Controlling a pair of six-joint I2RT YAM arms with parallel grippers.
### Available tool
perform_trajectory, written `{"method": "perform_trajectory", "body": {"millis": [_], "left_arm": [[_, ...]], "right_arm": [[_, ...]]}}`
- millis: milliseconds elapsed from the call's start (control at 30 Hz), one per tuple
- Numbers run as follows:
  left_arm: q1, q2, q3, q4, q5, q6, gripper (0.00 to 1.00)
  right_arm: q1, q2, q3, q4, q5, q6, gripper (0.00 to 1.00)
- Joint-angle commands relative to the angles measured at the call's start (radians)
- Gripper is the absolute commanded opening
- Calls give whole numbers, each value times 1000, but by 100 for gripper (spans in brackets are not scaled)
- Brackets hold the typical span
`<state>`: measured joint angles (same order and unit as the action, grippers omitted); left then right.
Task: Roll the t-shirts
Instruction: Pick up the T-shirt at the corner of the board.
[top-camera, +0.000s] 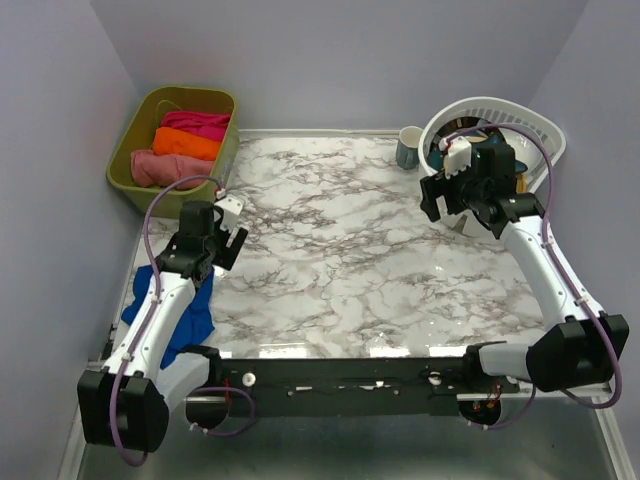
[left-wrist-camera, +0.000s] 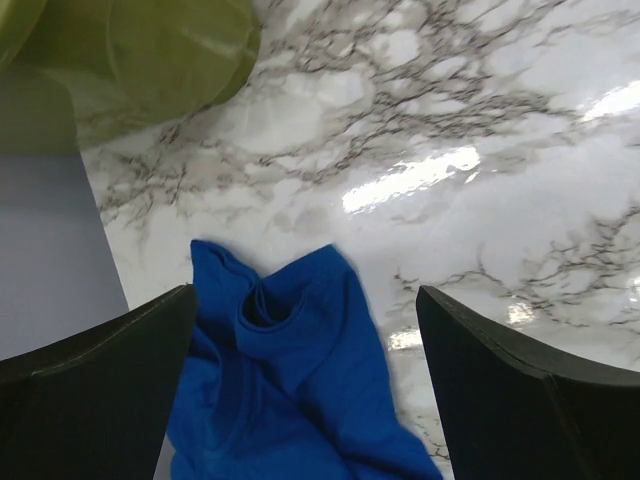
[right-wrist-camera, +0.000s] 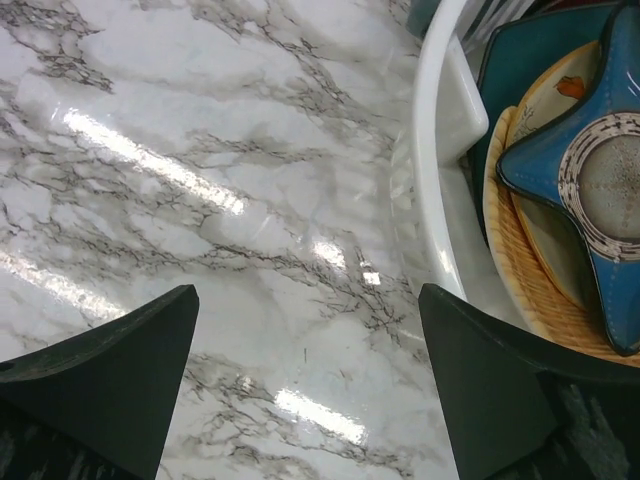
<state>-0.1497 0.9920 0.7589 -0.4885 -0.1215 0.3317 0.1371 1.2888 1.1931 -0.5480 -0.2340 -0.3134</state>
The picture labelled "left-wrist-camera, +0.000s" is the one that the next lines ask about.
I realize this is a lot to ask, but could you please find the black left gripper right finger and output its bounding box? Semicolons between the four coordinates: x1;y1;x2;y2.
416;286;639;479

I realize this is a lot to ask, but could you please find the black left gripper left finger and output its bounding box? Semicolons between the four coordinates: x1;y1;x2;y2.
1;285;197;479

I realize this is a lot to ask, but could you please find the blue t shirt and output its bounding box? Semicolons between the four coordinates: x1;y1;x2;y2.
168;240;440;479

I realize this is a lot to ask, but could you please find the olive green plastic bin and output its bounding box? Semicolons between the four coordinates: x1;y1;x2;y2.
1;1;261;155

